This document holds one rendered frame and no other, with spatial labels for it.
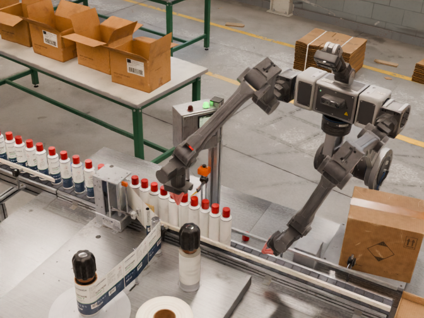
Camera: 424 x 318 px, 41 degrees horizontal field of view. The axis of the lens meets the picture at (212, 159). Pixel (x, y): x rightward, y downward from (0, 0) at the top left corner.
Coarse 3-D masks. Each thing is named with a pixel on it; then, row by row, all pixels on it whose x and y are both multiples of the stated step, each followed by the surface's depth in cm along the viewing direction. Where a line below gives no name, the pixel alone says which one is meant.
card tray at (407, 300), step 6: (402, 294) 233; (408, 294) 231; (402, 300) 232; (408, 300) 232; (414, 300) 231; (420, 300) 230; (402, 306) 229; (408, 306) 229; (414, 306) 229; (420, 306) 230; (396, 312) 226; (402, 312) 226; (408, 312) 227; (414, 312) 227; (420, 312) 227
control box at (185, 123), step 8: (184, 104) 234; (192, 104) 234; (200, 104) 235; (176, 112) 230; (184, 112) 228; (192, 112) 228; (200, 112) 230; (208, 112) 231; (176, 120) 232; (184, 120) 227; (192, 120) 229; (176, 128) 234; (184, 128) 229; (192, 128) 231; (176, 136) 237; (184, 136) 231; (216, 136) 239; (176, 144) 239; (208, 144) 239; (216, 144) 241
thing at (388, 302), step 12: (72, 192) 281; (84, 192) 281; (168, 228) 259; (228, 252) 247; (252, 252) 247; (288, 264) 241; (288, 276) 235; (312, 276) 236; (324, 276) 236; (324, 288) 230; (348, 288) 230; (384, 300) 225; (384, 312) 220
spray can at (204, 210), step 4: (204, 200) 244; (208, 200) 244; (204, 204) 243; (208, 204) 244; (200, 208) 246; (204, 208) 244; (208, 208) 245; (200, 212) 245; (204, 212) 244; (208, 212) 244; (200, 216) 246; (204, 216) 245; (208, 216) 246; (200, 220) 248; (204, 220) 246; (208, 220) 247; (200, 224) 249; (204, 224) 247; (208, 224) 248; (200, 228) 250; (204, 228) 249; (208, 228) 250; (204, 232) 250; (208, 232) 251; (204, 236) 251; (208, 236) 252
